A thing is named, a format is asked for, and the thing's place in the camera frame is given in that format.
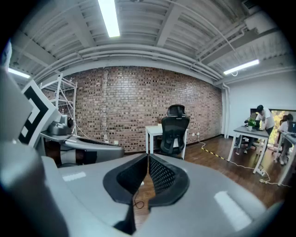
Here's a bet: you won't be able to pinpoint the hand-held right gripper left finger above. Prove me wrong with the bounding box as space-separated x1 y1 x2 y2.
41 152 148 237

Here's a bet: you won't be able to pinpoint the grey desk with white legs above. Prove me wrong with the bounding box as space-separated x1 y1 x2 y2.
275 131 296 186
227 125 271 174

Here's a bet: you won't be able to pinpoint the white power cable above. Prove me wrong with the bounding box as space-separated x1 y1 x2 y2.
197 135 291 187

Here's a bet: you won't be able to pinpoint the glass window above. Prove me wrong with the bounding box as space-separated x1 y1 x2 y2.
269 108 296 149

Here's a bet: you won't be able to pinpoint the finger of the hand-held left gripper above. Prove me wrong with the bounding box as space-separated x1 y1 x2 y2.
62 137 126 164

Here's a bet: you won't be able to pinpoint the white metal shelf rack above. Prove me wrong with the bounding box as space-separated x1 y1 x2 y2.
39 73 78 137

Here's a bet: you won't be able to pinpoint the black mesh office chair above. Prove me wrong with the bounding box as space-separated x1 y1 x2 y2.
159 104 191 159

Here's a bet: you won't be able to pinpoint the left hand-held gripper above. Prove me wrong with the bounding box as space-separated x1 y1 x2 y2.
18 80 80 149

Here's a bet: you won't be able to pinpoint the long ceiling light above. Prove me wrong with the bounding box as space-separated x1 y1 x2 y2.
8 67 31 79
97 0 121 38
223 59 260 75

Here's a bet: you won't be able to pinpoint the yellow black floor cable cover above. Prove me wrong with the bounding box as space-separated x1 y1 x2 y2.
200 147 228 162

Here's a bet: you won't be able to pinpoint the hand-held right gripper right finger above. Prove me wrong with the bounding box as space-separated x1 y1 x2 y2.
138 153 268 237

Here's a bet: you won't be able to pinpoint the green plant in white pot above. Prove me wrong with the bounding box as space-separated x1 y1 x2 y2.
244 118 256 132

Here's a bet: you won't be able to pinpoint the white ceiling air unit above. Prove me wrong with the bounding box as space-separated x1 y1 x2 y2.
244 10 282 35

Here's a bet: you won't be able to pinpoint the white wall pipes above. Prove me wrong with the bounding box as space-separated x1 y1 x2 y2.
221 83 231 139

